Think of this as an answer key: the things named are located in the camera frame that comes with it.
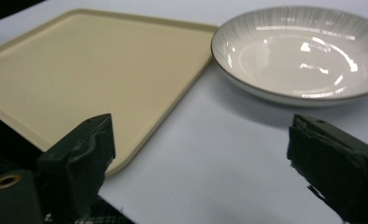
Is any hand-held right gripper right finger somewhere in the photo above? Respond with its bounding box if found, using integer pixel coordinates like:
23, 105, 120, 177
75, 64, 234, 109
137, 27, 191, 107
286, 113, 368, 224

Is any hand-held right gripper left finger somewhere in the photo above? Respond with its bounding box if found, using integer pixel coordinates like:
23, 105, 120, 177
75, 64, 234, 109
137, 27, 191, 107
35, 113, 117, 222

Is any checkered cloth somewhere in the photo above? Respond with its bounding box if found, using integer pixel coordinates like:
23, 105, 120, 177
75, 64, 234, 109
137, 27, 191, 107
45, 195, 135, 224

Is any beige plastic tray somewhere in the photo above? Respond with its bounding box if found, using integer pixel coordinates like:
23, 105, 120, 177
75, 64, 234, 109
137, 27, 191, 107
0, 7, 219, 177

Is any white ceramic bowl grey rim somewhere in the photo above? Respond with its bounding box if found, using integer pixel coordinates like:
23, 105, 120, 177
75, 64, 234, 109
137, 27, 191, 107
210, 5, 368, 108

